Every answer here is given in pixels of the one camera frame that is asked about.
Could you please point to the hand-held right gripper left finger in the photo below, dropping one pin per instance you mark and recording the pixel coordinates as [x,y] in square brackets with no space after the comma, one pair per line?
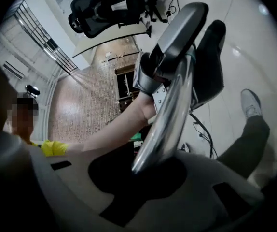
[75,178]

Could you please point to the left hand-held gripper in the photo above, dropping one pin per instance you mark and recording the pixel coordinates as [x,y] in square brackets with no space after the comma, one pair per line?
[144,81]

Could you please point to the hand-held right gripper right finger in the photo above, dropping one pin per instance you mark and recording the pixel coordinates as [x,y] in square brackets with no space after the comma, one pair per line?
[206,178]

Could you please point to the person's left forearm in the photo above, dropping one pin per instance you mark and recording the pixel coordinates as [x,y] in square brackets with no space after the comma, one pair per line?
[119,129]

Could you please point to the person's yellow shirt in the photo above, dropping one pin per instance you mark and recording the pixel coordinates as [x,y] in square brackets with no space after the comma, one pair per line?
[52,147]

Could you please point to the person's leg in olive trousers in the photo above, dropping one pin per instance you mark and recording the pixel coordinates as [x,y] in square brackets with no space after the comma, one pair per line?
[247,146]

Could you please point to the white sneaker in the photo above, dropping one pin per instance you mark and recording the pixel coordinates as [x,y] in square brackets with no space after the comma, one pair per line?
[250,103]

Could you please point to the person's head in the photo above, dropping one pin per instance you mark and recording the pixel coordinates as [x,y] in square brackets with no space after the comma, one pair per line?
[22,120]

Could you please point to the dark wooden cabinet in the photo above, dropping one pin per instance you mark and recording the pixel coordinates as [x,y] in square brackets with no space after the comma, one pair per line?
[125,86]

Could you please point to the curved desk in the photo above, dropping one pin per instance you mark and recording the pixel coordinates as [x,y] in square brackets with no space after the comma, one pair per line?
[109,36]

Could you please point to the black mesh office chair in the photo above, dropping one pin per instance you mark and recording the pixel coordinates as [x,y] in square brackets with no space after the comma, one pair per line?
[109,8]

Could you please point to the white air conditioner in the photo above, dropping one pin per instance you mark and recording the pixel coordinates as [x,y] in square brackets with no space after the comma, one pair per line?
[14,70]

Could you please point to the black head-worn camera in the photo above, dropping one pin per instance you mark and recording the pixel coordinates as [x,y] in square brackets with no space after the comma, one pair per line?
[32,91]

